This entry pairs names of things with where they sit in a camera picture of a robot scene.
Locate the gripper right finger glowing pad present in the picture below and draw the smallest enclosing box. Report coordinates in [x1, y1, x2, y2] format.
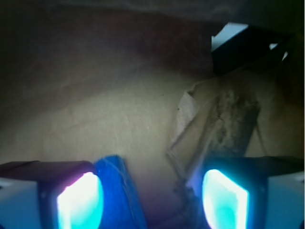
[202, 156, 305, 229]

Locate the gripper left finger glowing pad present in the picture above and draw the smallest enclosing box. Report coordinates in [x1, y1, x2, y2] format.
[0, 161, 104, 229]

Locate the brown wood chip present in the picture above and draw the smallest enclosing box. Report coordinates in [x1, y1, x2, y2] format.
[190, 92, 261, 182]

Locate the blue felt rectangle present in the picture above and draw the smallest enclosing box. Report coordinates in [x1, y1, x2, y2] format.
[94, 155, 148, 229]

